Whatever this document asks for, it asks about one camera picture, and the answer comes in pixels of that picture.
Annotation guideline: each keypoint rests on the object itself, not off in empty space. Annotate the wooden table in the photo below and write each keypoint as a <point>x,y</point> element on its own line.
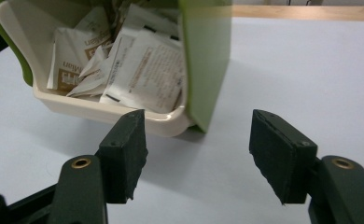
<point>310,13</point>

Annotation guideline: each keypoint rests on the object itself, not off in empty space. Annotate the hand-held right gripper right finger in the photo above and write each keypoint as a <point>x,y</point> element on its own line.
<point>282,155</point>

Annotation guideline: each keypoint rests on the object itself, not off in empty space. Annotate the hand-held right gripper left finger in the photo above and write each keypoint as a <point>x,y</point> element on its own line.
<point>124,155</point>

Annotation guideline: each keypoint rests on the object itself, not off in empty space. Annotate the pile of white paper packets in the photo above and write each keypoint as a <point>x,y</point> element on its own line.
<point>152,71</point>

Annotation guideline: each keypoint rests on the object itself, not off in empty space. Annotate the green box with cream interior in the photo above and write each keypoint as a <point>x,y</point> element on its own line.
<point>205,62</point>

